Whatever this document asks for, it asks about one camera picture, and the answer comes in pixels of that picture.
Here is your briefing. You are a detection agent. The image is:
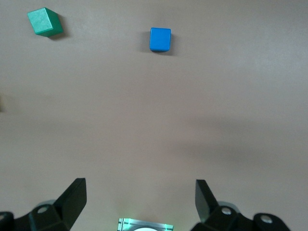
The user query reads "green wooden block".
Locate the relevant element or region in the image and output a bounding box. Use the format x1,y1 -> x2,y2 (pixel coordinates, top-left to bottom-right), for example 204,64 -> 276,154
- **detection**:
27,7 -> 64,38

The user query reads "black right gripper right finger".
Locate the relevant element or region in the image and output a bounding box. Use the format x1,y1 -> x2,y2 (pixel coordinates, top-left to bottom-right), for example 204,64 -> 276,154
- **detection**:
190,179 -> 292,231

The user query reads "blue wooden block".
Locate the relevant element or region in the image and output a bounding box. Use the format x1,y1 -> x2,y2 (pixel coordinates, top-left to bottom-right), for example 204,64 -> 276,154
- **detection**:
149,27 -> 172,52

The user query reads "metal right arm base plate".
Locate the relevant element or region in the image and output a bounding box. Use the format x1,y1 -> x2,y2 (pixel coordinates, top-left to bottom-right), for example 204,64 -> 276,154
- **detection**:
117,218 -> 174,231

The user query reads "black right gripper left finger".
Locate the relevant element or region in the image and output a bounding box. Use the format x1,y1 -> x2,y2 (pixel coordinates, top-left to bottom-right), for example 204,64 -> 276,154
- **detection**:
0,178 -> 87,231

